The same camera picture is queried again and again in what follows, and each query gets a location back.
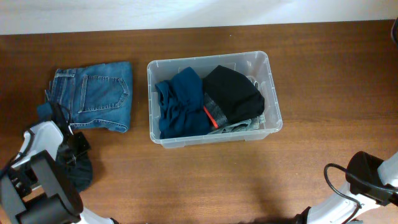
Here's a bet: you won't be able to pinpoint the blue denim jeans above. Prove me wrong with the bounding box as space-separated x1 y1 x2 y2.
37 62 133 133

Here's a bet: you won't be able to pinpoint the dark blue shirt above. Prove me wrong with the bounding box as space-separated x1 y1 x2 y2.
155 67 212 139

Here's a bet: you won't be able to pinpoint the black garment with red band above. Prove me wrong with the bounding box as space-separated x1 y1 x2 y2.
202 65 265 129

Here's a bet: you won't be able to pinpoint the light wash jeans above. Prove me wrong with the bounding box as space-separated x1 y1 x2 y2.
210 76 262 134

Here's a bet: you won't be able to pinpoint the black shirt with white logo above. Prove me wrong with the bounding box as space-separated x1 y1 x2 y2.
55 154 93 192

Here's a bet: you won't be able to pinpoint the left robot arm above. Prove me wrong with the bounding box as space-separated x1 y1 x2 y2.
1 121 117 224

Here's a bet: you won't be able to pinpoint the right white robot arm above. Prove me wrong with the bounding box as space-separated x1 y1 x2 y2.
292 151 397 224

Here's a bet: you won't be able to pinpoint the clear plastic storage bin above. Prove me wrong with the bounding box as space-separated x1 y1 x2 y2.
147 51 283 149

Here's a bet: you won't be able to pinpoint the left black camera cable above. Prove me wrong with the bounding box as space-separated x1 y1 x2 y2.
0 102 74 181

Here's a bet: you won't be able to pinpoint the black camera cable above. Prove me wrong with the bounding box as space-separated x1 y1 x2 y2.
0 102 74 181
323 163 398 224

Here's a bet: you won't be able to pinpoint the right black camera cable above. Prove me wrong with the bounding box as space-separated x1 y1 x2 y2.
323 163 398 224

